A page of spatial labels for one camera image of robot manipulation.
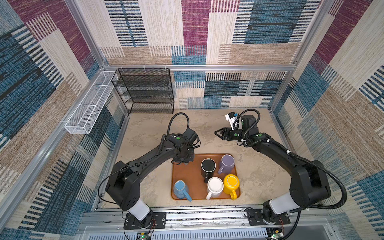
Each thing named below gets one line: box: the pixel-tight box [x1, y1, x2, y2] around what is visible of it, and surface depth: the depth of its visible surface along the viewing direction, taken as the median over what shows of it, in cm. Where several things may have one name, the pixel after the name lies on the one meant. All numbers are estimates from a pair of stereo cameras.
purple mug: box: [218, 154, 235, 175], surface depth 85 cm
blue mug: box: [173, 179, 192, 202], surface depth 76 cm
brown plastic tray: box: [171, 153, 241, 202], surface depth 81 cm
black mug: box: [201, 158, 217, 183], surface depth 82 cm
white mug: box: [206, 176, 224, 200], surface depth 78 cm
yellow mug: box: [223, 174, 240, 201], surface depth 77 cm
